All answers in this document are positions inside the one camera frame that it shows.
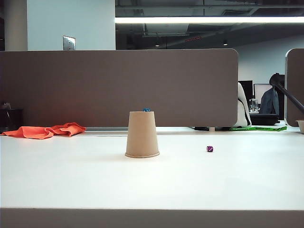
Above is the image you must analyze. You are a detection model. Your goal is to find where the black diagonal pole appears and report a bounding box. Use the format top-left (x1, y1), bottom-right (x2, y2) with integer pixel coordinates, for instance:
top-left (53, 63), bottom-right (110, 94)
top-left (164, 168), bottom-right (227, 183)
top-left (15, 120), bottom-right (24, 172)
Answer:
top-left (269, 73), bottom-right (304, 109)

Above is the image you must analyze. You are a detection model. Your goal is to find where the long ceiling light strip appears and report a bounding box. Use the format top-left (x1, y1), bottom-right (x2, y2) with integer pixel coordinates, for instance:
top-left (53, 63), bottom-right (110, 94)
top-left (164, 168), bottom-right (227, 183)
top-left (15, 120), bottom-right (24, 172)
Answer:
top-left (114, 16), bottom-right (304, 24)

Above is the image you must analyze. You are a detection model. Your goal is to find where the metal wall switch plate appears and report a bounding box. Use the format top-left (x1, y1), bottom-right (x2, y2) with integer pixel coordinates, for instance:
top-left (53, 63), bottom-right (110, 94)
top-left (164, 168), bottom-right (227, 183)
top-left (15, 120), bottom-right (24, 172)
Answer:
top-left (62, 35), bottom-right (76, 51)

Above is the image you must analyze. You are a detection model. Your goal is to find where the wide brown desk partition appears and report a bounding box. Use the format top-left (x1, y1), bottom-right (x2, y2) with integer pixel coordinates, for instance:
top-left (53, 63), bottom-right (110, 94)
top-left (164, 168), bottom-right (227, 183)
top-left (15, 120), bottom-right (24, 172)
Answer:
top-left (0, 48), bottom-right (239, 128)

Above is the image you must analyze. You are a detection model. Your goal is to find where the clear glass container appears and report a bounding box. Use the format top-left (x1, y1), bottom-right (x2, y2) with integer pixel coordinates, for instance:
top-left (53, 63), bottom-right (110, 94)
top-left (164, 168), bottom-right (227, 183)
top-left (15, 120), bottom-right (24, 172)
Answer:
top-left (248, 98), bottom-right (260, 113)

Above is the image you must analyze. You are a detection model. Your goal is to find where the dark blue jacket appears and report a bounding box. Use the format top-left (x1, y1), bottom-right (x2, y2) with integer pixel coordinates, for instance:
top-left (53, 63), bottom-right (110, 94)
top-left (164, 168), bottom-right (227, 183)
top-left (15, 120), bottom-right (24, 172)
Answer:
top-left (259, 87), bottom-right (280, 115)

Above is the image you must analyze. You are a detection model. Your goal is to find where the green tape strip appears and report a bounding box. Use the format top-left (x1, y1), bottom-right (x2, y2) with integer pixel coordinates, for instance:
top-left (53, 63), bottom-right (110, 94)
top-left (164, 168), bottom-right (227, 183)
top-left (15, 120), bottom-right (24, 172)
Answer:
top-left (230, 125), bottom-right (288, 132)

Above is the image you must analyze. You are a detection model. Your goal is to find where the black computer monitor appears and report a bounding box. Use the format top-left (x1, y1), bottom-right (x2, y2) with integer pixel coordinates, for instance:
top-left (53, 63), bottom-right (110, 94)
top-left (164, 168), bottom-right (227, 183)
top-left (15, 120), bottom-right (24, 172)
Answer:
top-left (238, 80), bottom-right (254, 100)

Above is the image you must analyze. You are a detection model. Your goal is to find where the narrow brown desk partition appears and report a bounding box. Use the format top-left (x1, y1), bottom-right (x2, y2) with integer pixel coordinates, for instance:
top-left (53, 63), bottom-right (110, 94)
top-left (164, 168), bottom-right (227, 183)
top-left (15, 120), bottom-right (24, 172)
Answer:
top-left (285, 48), bottom-right (304, 127)

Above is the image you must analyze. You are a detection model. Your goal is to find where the black tray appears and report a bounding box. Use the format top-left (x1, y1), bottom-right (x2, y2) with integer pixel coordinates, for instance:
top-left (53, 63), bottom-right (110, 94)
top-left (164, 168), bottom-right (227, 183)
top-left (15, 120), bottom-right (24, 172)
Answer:
top-left (249, 114), bottom-right (280, 125)

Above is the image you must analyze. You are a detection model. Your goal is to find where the brown paper cup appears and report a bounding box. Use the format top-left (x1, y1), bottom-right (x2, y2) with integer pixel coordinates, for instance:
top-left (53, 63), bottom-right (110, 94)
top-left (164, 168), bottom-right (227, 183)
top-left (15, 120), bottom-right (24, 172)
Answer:
top-left (124, 110), bottom-right (161, 159)

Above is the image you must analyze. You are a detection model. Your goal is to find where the white screen monitor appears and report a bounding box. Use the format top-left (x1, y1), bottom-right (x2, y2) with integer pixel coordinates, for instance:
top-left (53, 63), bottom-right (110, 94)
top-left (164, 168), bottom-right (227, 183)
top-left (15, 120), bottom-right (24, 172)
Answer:
top-left (254, 83), bottom-right (273, 98)

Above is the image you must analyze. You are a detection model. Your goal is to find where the orange cloth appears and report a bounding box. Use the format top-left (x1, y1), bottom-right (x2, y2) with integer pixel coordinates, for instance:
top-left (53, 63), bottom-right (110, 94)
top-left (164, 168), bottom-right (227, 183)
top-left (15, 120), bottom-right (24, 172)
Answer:
top-left (1, 122), bottom-right (87, 140)

